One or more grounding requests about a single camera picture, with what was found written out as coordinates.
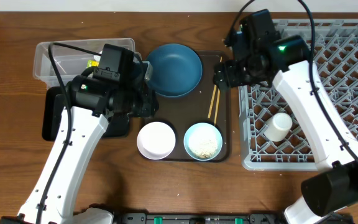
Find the grey dishwasher rack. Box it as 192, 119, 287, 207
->
239, 19, 358, 171

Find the white plastic cup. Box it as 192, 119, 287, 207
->
264, 113, 293, 142

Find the wooden chopstick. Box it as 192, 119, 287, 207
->
207, 56, 223, 119
214, 89, 221, 125

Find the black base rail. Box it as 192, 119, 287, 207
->
112, 212, 287, 224

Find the pink white bowl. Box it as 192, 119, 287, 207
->
137, 122, 176, 160

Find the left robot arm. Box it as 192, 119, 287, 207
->
0, 42, 158, 223

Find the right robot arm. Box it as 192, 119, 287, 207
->
213, 9, 358, 223

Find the left wooden chopstick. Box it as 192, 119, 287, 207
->
207, 56, 223, 119

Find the yellow green snack wrapper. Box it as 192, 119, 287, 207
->
86, 60, 99, 68

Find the brown serving tray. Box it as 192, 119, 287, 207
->
143, 50, 232, 162

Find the blue plate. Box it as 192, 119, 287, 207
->
146, 44, 203, 98

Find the right wooden chopstick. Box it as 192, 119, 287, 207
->
214, 89, 221, 125

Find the black plastic tray bin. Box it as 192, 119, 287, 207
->
42, 86, 130, 141

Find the light blue bowl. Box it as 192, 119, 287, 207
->
183, 123, 223, 161

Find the spilled rice food waste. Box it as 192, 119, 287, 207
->
188, 129, 219, 159

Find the clear plastic bin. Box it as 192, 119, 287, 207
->
33, 38, 135, 88

